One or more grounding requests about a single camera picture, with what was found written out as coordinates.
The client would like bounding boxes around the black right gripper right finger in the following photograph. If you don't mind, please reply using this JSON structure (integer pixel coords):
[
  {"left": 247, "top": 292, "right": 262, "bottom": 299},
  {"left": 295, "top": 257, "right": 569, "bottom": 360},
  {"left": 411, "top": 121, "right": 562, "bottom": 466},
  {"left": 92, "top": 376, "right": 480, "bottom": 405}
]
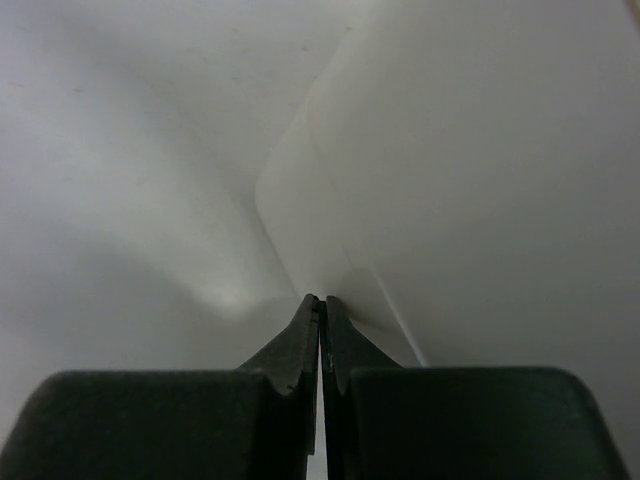
[{"left": 320, "top": 297, "right": 629, "bottom": 479}]

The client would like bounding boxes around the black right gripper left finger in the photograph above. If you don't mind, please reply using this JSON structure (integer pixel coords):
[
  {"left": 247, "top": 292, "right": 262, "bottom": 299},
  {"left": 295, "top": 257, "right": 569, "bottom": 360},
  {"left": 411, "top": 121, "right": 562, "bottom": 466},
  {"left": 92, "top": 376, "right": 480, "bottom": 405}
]
[{"left": 8, "top": 295, "right": 320, "bottom": 479}]

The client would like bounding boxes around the white three-drawer storage box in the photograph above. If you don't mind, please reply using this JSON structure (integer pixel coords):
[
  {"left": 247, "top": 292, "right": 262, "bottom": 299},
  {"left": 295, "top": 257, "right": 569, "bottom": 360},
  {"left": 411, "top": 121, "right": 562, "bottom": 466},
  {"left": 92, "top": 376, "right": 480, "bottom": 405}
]
[{"left": 256, "top": 1, "right": 639, "bottom": 370}]

